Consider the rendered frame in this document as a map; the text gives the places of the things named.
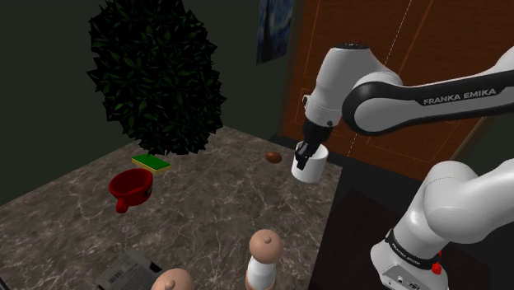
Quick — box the white cup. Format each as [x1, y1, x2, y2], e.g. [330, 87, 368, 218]
[291, 141, 329, 185]

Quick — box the red cup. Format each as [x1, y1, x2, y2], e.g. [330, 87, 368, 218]
[108, 167, 154, 215]

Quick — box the dark green leafy plant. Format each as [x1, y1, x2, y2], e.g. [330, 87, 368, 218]
[86, 0, 228, 157]

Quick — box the grey book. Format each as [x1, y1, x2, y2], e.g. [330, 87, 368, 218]
[94, 249, 166, 290]

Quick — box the blue wall picture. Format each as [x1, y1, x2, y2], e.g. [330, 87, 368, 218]
[255, 0, 296, 66]

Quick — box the green and yellow sponge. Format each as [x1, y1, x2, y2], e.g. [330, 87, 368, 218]
[131, 153, 172, 175]

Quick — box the brown wooden door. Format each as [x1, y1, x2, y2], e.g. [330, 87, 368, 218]
[278, 0, 514, 182]

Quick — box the dark robot stand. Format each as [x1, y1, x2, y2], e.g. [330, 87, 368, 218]
[306, 187, 493, 290]

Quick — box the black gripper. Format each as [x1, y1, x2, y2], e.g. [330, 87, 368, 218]
[295, 118, 334, 172]

